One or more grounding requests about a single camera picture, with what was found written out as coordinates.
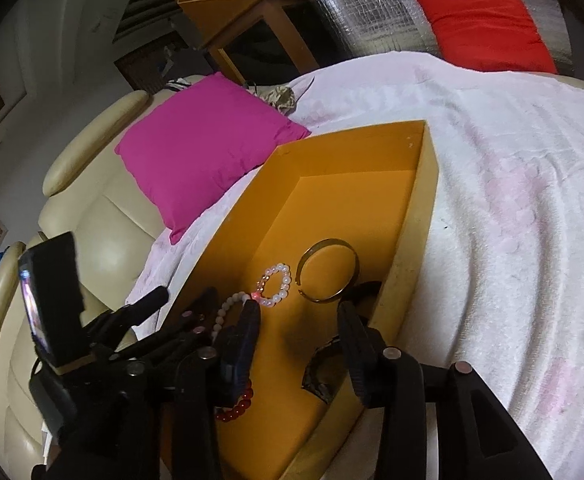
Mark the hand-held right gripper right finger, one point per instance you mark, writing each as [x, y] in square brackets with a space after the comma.
[349, 325]

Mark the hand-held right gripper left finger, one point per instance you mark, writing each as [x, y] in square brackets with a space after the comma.
[244, 330]

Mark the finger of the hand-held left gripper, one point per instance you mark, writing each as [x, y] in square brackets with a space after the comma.
[144, 305]
[197, 315]

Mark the dark link watch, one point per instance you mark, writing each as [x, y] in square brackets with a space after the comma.
[314, 385]

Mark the metal bangle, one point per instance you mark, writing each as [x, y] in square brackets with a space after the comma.
[304, 260]

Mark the orange box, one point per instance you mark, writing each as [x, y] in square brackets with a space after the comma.
[332, 210]

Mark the beige leather sofa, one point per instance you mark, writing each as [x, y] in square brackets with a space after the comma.
[107, 240]

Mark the pink pillow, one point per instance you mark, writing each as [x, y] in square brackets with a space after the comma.
[207, 155]

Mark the pale pink blanket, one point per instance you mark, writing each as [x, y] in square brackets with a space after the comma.
[522, 210]

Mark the floral patterned cloth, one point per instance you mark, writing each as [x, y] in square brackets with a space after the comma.
[279, 97]

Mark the white cabinet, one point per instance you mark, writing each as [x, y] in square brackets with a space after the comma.
[47, 25]

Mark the silver foil mat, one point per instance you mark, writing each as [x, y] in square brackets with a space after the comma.
[362, 5]

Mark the red pillow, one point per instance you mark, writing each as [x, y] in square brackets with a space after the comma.
[487, 25]

